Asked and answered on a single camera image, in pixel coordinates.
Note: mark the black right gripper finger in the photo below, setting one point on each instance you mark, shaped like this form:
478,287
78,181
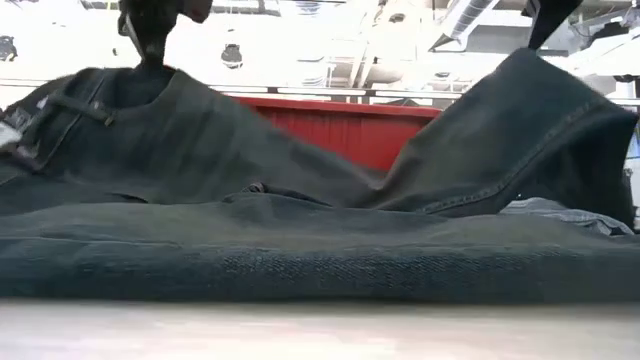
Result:
537,25
560,12

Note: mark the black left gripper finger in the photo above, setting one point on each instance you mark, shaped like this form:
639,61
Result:
142,47
161,45

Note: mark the dark teal garment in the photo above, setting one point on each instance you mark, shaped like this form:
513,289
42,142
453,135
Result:
300,250

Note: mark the red plastic bin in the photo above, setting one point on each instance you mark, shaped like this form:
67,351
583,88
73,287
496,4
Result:
350,135

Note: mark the dark ceiling fixture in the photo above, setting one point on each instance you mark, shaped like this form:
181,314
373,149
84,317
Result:
7,49

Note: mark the LED light bar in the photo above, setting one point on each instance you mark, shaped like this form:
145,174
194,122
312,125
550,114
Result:
325,91

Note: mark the black overhead camera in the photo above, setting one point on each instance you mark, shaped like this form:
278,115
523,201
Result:
232,55

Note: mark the silver smooth ventilation duct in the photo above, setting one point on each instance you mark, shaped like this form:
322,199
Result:
465,15

